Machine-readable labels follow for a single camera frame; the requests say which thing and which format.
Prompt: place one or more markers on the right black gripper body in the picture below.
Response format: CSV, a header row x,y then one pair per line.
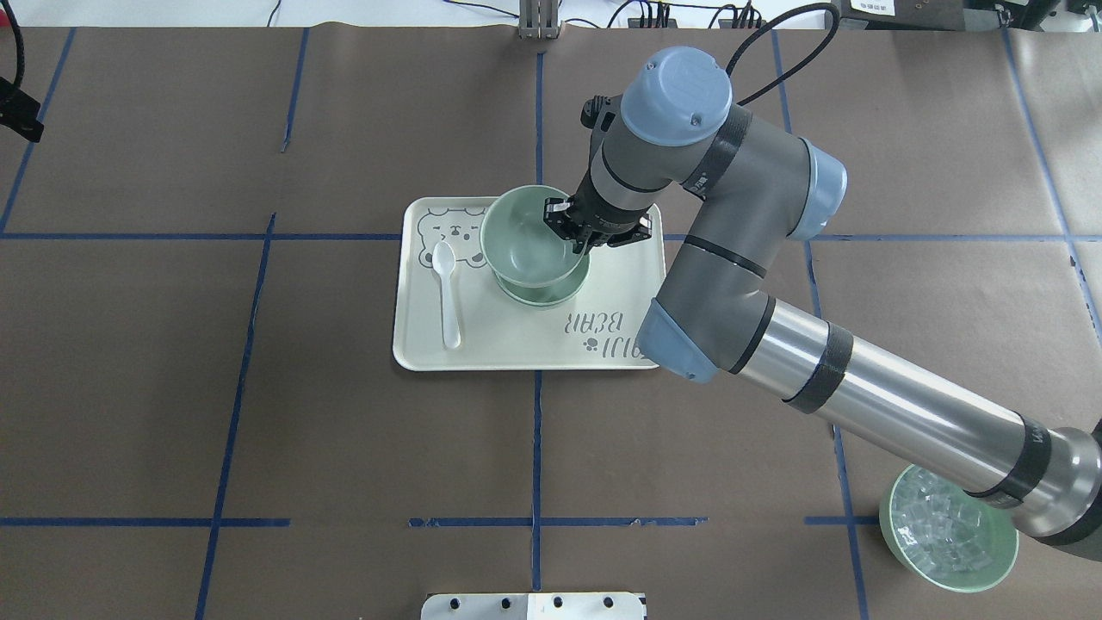
x,y
589,224

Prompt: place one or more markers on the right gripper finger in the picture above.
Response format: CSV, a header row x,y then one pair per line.
x,y
585,239
557,216

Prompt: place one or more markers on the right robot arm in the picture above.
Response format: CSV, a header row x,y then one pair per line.
x,y
677,124

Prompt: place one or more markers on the green bowl on tray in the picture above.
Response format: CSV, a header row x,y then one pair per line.
x,y
539,297

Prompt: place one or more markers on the pale green tray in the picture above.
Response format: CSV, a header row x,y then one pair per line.
x,y
595,329

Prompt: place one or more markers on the white plastic spoon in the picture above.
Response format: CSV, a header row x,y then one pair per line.
x,y
444,263

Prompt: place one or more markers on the green bowl with ice cubes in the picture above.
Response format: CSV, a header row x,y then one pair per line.
x,y
945,536

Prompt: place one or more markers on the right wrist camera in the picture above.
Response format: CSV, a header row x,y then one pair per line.
x,y
599,112

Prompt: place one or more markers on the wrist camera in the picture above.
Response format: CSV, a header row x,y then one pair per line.
x,y
599,112
21,113

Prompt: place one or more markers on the aluminium frame post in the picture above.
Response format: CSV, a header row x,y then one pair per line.
x,y
539,19

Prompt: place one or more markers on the white camera post with base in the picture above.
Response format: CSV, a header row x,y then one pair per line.
x,y
535,605

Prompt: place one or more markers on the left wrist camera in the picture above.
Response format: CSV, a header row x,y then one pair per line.
x,y
21,113

